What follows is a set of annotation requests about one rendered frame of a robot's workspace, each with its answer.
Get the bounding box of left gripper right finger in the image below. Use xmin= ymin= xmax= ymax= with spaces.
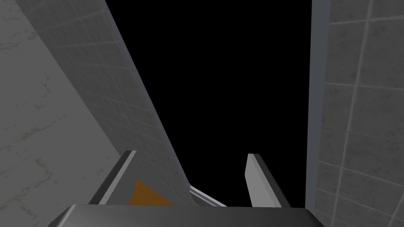
xmin=244 ymin=153 xmax=292 ymax=208

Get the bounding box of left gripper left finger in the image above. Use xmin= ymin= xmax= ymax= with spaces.
xmin=88 ymin=150 xmax=141 ymax=205

